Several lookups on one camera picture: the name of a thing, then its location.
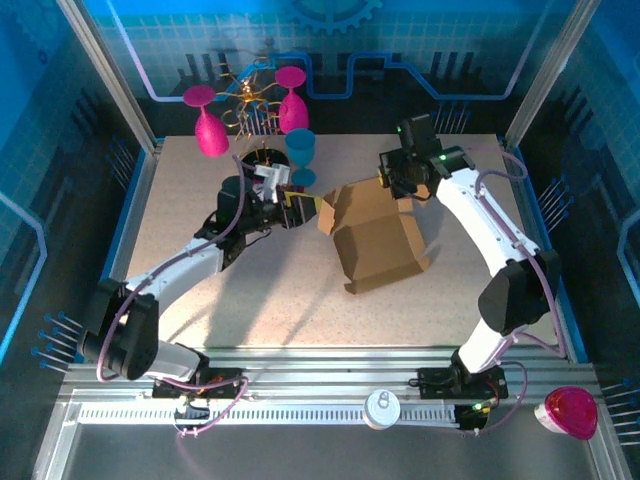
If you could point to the aluminium frame rail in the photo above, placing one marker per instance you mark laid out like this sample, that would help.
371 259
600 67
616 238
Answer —
325 370

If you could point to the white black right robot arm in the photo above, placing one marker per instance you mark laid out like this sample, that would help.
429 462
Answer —
480 215

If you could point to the aluminium frame post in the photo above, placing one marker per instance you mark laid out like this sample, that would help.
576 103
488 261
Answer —
550 75
107 75

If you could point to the pink cup on rail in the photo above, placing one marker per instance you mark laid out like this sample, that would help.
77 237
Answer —
570 410

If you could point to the brown cardboard box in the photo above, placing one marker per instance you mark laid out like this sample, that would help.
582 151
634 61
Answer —
380 245

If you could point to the pink plastic goblet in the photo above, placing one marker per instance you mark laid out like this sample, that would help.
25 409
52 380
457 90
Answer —
210 135
293 112

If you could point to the black control board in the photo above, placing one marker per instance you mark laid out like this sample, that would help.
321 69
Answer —
475 412

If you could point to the blue plastic goblet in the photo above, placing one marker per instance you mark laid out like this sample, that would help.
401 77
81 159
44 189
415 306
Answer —
300 147

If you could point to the aluminium side rail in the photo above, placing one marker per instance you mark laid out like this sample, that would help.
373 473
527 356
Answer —
520 192
134 225

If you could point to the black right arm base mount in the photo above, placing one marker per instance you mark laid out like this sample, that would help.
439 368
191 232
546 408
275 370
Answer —
435 382

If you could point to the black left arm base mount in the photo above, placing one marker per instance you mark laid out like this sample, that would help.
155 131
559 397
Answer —
220 385

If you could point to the silver tin can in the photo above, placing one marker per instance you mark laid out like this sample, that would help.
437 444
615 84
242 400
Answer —
381 410

